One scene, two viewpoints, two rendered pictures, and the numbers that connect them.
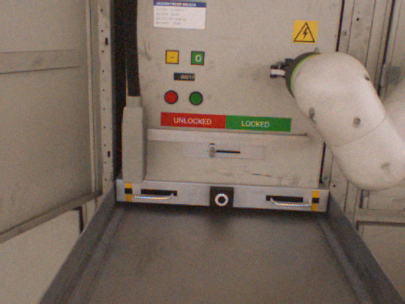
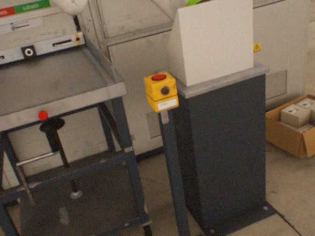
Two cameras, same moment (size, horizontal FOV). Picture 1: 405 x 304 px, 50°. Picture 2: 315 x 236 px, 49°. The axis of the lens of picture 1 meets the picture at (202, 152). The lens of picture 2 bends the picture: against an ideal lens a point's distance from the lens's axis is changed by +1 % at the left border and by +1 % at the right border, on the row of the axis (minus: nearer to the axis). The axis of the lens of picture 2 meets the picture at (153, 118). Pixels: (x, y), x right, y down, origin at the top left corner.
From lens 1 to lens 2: 71 cm
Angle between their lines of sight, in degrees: 19
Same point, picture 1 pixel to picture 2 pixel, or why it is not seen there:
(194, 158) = (5, 35)
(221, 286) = (34, 81)
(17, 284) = not seen: outside the picture
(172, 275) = (11, 85)
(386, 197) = (115, 28)
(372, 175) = (70, 6)
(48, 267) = not seen: outside the picture
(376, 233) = (117, 49)
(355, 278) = (95, 61)
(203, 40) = not seen: outside the picture
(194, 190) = (13, 52)
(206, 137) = (6, 20)
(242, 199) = (41, 49)
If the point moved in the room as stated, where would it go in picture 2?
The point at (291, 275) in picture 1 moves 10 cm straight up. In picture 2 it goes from (67, 69) to (60, 47)
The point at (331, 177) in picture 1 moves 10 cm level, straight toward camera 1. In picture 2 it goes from (85, 26) to (83, 31)
